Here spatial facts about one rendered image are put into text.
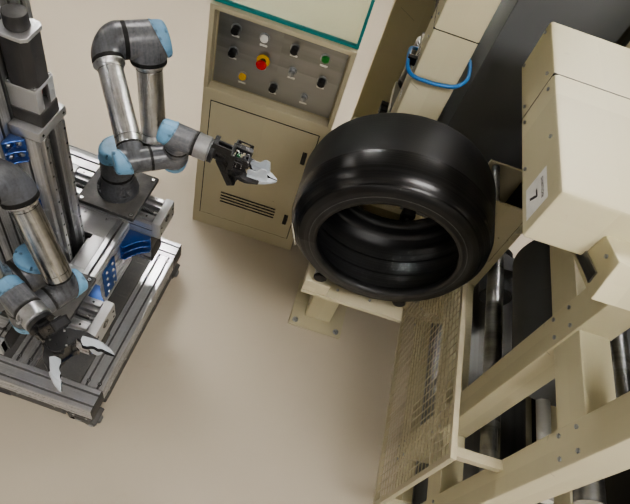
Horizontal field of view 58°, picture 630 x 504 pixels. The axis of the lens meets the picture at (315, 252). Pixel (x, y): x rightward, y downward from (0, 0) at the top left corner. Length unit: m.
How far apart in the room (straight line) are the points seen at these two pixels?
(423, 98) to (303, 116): 0.74
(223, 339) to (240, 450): 0.52
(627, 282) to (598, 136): 0.32
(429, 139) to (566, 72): 0.36
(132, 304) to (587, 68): 1.92
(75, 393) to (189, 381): 0.51
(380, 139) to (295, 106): 0.91
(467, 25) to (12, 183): 1.21
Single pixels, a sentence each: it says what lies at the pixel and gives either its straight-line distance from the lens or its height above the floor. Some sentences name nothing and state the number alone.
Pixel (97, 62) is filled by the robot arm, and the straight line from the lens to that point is 1.88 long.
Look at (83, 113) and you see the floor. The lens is 3.61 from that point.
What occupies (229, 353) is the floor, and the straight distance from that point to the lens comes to 2.71.
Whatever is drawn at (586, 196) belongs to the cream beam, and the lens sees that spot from 1.18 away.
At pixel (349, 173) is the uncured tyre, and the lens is 1.50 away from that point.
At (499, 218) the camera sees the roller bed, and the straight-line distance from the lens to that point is 2.02.
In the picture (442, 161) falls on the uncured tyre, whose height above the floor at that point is 1.49.
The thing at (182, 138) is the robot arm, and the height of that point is 1.28.
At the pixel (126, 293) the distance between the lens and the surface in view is 2.60.
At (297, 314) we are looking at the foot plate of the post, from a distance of 2.84.
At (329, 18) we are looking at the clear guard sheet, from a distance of 2.14.
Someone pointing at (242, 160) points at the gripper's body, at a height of 1.28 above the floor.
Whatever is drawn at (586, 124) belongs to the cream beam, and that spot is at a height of 1.78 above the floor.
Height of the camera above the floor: 2.46
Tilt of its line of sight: 53 degrees down
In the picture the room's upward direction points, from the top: 22 degrees clockwise
